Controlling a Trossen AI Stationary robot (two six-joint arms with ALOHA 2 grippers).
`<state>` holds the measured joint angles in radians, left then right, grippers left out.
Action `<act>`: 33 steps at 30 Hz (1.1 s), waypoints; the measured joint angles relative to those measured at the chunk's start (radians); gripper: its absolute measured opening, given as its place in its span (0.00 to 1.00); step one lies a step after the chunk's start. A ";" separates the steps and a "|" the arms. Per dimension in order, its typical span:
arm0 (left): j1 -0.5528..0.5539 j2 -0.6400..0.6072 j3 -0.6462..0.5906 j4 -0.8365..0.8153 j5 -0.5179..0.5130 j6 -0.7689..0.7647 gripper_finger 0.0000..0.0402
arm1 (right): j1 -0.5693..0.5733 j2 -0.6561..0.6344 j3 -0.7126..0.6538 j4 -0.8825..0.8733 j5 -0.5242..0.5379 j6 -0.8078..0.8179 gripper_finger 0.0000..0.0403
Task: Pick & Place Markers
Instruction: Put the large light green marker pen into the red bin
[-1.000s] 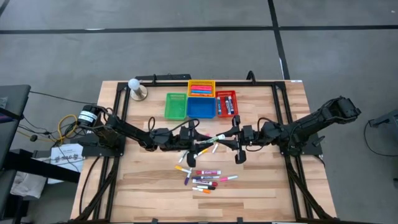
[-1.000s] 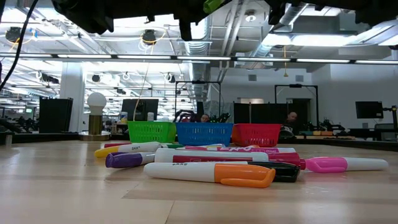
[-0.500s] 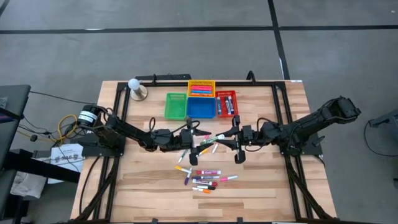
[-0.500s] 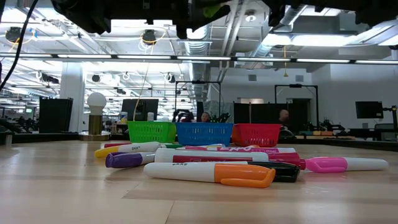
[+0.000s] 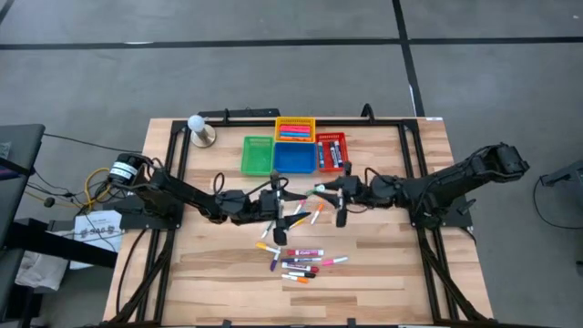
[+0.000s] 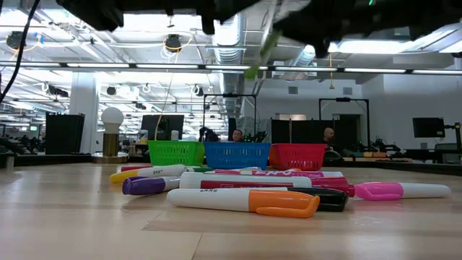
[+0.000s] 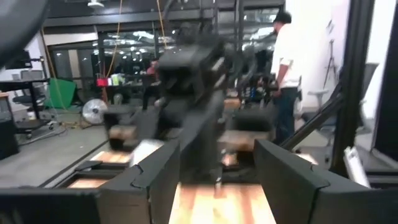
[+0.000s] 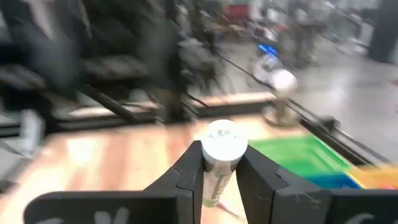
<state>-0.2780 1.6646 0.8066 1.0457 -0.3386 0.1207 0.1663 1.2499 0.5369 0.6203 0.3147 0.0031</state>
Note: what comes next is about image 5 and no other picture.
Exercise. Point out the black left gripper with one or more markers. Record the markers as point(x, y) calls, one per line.
point(255, 207)

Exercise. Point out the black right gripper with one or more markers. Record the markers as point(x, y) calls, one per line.
point(359, 193)

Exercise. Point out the yellow cap white marker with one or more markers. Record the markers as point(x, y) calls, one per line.
point(300, 222)
point(262, 246)

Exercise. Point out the thin green Expo marker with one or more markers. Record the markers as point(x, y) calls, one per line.
point(268, 229)

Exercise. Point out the green Expo dry-erase marker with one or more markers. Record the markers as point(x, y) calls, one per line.
point(319, 188)

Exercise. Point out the blue Expo dry-erase marker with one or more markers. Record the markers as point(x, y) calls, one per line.
point(339, 157)

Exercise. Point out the magenta Expo dry-erase marker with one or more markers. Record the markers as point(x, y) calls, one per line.
point(305, 252)

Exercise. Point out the teal Expo dry-erase marker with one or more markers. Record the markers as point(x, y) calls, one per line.
point(321, 157)

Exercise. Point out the orange Sharpie highlighter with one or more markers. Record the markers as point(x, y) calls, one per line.
point(296, 138)

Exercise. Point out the blue Sharpie highlighter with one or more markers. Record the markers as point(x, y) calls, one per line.
point(296, 134)

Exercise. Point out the hot pink highlighter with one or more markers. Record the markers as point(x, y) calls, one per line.
point(296, 130)

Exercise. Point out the coral pink highlighter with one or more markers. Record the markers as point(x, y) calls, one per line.
point(296, 127)

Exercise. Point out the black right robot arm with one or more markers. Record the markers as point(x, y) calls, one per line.
point(446, 181)

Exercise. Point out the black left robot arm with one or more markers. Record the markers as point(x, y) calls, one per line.
point(182, 191)

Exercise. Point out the orange cap white marker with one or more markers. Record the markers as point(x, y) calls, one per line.
point(302, 279)
point(319, 210)

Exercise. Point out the thin blue Expo marker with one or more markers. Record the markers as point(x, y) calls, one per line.
point(300, 259)

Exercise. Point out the purple cap white marker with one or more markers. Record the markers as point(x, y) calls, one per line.
point(274, 265)

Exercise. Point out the blue plastic basket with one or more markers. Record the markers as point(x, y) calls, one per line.
point(295, 159)

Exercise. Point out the green plastic basket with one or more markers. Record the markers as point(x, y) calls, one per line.
point(257, 157)

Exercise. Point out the red plastic basket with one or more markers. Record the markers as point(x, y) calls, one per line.
point(327, 136)

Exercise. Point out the black cap white marker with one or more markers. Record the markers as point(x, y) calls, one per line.
point(309, 275)

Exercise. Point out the yellow plastic basket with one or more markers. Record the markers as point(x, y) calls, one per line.
point(278, 132)

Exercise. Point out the black power strip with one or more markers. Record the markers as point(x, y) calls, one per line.
point(246, 113)

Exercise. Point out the white globe lamp brass base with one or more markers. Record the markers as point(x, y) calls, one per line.
point(202, 134)

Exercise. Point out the white printed paper sheet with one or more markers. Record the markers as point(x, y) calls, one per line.
point(98, 232)

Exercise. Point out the grey equipment stand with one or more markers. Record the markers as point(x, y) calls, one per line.
point(565, 175)

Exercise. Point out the black bench beam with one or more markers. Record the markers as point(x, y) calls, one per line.
point(54, 243)

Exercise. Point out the white plastic bag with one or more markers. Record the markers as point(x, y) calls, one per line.
point(41, 271)

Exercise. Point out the grey side desk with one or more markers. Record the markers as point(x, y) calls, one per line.
point(18, 146)

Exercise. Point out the black aluminium table frame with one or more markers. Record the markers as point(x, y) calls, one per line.
point(387, 122)

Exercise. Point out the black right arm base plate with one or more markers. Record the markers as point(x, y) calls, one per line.
point(462, 216)

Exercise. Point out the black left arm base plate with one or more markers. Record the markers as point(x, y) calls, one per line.
point(132, 222)

